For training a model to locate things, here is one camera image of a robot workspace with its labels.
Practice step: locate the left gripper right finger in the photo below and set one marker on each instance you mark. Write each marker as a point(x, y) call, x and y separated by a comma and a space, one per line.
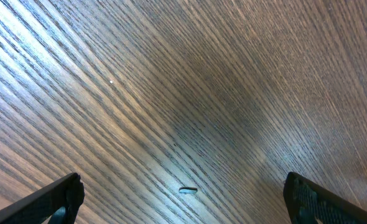
point(307, 202)

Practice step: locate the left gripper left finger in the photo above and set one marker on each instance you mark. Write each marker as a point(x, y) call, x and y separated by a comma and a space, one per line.
point(58, 202)

